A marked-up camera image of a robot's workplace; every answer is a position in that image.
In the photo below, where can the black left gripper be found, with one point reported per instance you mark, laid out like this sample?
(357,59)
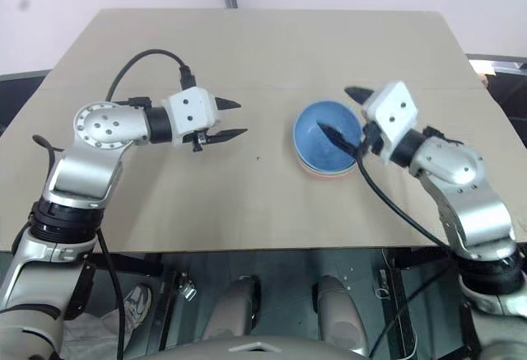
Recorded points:
(199,137)

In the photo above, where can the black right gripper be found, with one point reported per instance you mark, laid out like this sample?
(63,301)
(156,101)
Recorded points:
(371,136)

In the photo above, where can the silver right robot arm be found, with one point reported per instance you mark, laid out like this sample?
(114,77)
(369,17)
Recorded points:
(465,170)

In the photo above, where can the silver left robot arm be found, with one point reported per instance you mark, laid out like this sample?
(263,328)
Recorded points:
(103,125)

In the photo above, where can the blue bowl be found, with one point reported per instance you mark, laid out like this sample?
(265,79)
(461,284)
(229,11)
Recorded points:
(317,146)

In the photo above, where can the pink bowl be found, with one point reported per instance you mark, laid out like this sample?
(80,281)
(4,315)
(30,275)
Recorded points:
(319,174)

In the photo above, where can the black furniture piece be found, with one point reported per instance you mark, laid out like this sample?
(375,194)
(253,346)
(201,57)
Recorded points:
(500,65)

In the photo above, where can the grey rounded robot leg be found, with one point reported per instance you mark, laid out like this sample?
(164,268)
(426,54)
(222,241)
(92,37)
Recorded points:
(337,310)
(232,308)

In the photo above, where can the white sneaker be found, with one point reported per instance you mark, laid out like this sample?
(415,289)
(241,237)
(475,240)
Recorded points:
(138,302)

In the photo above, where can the grey robot torso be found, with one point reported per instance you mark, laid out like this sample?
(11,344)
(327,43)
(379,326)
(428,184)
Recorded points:
(255,349)

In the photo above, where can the grey trouser leg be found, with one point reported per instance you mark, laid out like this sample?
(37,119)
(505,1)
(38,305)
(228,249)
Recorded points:
(94,333)

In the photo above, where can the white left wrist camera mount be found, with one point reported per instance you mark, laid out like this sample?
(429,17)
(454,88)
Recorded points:
(191,108)

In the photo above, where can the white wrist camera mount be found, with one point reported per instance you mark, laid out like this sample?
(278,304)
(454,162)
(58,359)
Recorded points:
(391,117)
(191,108)

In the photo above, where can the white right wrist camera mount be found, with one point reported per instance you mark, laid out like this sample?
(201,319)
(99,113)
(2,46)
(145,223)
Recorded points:
(391,117)

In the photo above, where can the metal caster bracket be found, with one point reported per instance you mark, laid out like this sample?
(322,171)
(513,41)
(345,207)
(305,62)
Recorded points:
(187,288)

